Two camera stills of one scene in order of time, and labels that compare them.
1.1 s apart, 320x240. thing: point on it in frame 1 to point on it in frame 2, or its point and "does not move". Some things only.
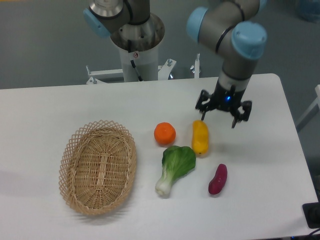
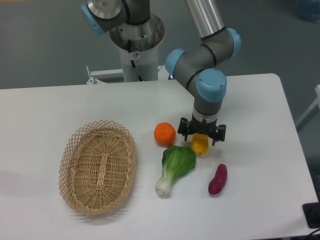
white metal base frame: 165,71 does not move
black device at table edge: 312,213 does not move
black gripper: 225,100 to 187,127
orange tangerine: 165,133 does not move
